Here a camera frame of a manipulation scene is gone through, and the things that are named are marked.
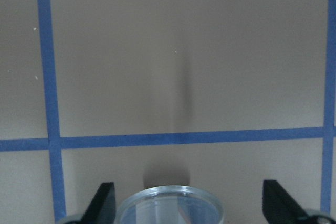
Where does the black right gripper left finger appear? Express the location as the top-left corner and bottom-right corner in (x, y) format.
(79, 182), (117, 224)

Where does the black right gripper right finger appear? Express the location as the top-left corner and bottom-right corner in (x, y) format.
(262, 180), (315, 224)

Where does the clear tennis ball can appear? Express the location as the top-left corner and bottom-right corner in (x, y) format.
(114, 185), (225, 224)

